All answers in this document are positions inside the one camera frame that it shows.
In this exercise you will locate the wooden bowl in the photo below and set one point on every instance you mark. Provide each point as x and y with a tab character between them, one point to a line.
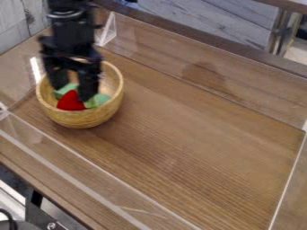
89	117

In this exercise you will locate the black table frame bracket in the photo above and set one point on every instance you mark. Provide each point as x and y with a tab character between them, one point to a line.
36	216

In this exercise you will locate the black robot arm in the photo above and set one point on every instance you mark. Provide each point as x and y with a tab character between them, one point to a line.
73	4

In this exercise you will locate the clear acrylic front barrier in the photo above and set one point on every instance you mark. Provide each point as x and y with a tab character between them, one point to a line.
92	195

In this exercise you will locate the clear acrylic corner bracket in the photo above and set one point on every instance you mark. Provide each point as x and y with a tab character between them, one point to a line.
105	34

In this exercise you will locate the green rectangular block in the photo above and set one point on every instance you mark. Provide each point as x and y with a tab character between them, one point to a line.
100	96

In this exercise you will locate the red strawberry toy green leaves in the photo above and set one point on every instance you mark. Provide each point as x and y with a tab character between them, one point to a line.
69	102

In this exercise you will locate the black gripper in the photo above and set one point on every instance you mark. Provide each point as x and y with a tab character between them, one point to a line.
72	41

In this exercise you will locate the metal table leg background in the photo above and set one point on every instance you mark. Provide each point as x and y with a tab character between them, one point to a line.
283	32

